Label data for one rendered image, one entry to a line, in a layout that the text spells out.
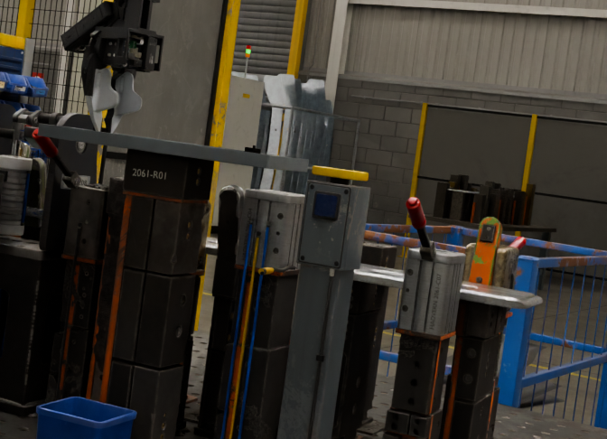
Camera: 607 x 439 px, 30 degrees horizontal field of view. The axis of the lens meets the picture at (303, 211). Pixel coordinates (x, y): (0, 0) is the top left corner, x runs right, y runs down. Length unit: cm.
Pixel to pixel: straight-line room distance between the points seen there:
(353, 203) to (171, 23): 384
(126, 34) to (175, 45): 367
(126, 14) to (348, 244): 48
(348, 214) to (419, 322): 23
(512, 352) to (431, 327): 195
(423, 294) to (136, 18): 57
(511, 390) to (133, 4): 222
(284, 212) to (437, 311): 27
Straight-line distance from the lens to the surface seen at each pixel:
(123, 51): 165
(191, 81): 544
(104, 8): 169
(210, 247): 187
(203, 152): 153
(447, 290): 161
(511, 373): 356
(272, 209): 169
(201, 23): 548
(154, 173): 160
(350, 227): 148
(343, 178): 149
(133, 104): 169
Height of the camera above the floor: 118
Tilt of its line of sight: 3 degrees down
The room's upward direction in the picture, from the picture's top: 8 degrees clockwise
